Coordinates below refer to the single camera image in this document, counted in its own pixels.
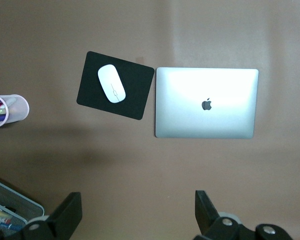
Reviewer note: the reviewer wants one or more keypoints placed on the black mouse pad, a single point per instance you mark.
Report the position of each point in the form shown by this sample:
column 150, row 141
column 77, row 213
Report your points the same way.
column 137, row 95

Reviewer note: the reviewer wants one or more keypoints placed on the grey mesh desk tray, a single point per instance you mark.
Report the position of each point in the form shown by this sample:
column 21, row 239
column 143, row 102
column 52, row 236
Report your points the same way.
column 27, row 207

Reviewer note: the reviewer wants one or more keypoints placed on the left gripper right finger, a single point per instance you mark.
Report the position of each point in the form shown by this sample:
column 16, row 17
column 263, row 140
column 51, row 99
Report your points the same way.
column 210, row 225

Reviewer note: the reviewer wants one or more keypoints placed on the black tipped marker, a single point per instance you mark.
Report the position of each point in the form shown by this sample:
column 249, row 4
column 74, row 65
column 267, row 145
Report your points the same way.
column 11, row 209

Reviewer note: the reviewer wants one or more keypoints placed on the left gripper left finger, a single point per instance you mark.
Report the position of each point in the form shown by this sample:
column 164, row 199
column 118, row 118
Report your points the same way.
column 65, row 220

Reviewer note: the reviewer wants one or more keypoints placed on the white computer mouse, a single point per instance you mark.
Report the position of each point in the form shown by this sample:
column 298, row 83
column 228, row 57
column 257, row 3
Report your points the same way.
column 111, row 83

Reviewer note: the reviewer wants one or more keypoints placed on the grey laptop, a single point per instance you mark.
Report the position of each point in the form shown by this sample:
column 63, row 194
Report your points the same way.
column 215, row 120

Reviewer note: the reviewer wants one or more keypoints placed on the pink mesh pen cup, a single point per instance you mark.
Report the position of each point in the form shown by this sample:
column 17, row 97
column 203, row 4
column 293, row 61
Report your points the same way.
column 18, row 112

